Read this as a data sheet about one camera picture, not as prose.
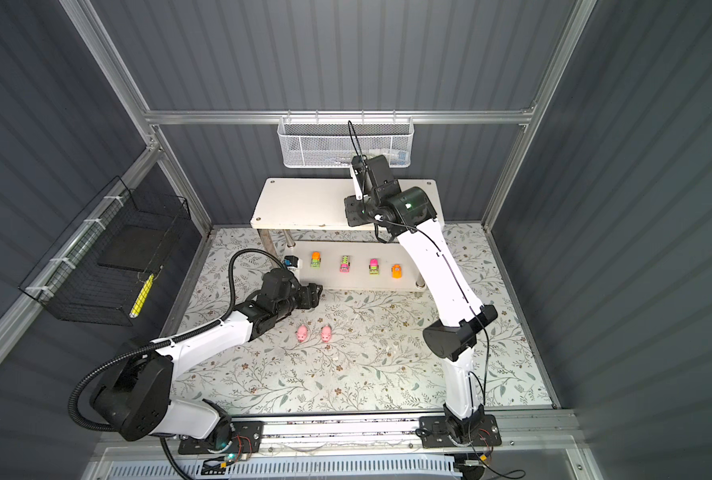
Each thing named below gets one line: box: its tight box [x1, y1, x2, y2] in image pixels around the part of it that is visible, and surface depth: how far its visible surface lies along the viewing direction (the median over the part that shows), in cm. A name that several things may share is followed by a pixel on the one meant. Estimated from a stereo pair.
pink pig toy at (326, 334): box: [320, 326, 332, 343], surface depth 92 cm
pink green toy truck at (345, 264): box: [340, 255, 351, 274], surface depth 101 cm
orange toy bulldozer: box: [391, 264, 403, 279], surface depth 99 cm
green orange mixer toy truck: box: [310, 251, 321, 269], surface depth 101 cm
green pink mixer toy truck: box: [368, 258, 379, 276], surface depth 100 cm
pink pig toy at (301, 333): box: [296, 324, 309, 343], surface depth 93 cm
